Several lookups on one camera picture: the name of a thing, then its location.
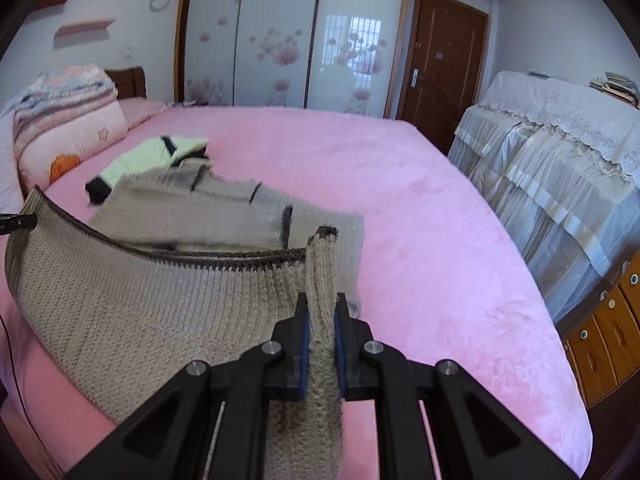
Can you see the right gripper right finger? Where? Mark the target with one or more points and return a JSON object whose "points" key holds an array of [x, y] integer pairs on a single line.
{"points": [[355, 377]]}

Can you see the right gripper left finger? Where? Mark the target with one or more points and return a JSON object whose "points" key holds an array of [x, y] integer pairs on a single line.
{"points": [[288, 377]]}

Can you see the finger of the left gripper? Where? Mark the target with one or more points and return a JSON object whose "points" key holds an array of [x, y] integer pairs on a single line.
{"points": [[10, 223]]}

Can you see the beige knit sweater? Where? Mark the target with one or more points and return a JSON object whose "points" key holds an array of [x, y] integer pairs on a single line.
{"points": [[177, 265]]}

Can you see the pink cartoon quilt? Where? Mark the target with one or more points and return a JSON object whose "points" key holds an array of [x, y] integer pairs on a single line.
{"points": [[49, 127]]}

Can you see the pink pillow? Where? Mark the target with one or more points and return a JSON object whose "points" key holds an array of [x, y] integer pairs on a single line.
{"points": [[139, 110]]}

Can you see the light green folded garment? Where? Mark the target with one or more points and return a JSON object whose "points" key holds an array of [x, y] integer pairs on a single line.
{"points": [[158, 152]]}

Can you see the wooden headboard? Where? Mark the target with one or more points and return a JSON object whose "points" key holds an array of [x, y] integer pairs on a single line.
{"points": [[129, 82]]}

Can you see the wooden chest of drawers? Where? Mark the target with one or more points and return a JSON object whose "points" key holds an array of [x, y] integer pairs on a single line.
{"points": [[603, 351]]}

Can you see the brown wooden door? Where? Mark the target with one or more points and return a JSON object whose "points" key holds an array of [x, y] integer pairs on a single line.
{"points": [[445, 58]]}

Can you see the floral sliding wardrobe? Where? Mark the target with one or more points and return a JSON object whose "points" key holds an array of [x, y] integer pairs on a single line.
{"points": [[336, 55]]}

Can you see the pink wall shelf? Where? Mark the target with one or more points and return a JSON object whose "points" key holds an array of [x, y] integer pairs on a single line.
{"points": [[73, 28]]}

